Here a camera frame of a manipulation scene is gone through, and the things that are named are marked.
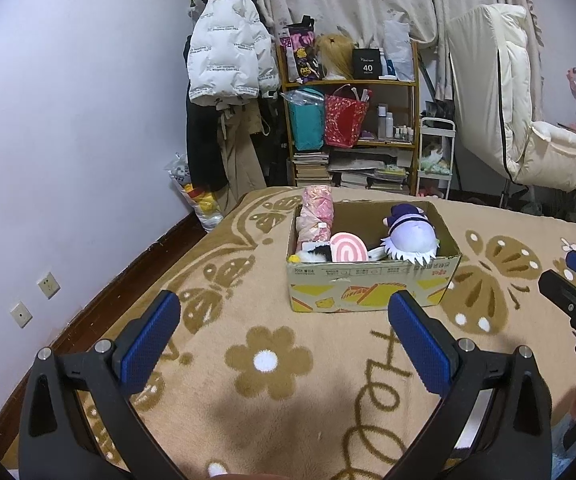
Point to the black box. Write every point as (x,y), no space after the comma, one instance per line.
(368,65)

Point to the white wall socket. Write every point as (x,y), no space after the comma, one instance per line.
(20,315)
(48,286)

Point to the teal bag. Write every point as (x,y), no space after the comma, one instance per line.
(305,125)

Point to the white padded chair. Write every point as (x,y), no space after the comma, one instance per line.
(508,85)

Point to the white fluffy plush toy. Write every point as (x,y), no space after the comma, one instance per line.
(313,256)

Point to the white trolley cart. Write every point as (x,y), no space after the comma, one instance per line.
(435,185)

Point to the pink floral bundle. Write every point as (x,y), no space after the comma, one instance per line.
(315,215)

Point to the pile of papers and magazines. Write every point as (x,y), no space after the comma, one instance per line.
(368,170)

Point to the red patterned gift bag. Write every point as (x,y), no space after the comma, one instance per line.
(343,120)

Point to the beige hanging pants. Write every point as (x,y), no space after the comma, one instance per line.
(238,160)

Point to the wooden shelf unit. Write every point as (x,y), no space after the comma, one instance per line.
(413,110)

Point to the white puffer jacket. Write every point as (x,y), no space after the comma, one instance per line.
(228,50)

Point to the white paper bag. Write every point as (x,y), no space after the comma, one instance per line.
(399,52)

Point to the beige floral blanket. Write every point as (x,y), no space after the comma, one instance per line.
(268,410)

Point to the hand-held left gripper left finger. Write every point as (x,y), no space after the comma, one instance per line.
(150,345)

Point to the blonde wig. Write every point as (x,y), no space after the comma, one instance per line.
(335,55)

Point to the stack of books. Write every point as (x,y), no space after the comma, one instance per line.
(312,170)

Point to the printed cardboard box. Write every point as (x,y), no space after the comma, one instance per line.
(368,285)

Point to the group of cosmetic bottles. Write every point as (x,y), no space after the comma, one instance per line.
(393,127)

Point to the clear plastic bag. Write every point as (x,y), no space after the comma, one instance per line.
(193,195)

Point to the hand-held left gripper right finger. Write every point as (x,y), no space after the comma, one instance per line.
(418,347)

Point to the dark hanging clothes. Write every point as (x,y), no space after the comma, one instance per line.
(200,145)

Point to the cat plush toy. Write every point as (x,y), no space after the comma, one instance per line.
(433,155)

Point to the pink swirl plush disc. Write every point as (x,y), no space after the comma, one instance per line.
(349,249)

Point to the purple plush toy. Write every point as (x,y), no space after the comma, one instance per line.
(410,235)

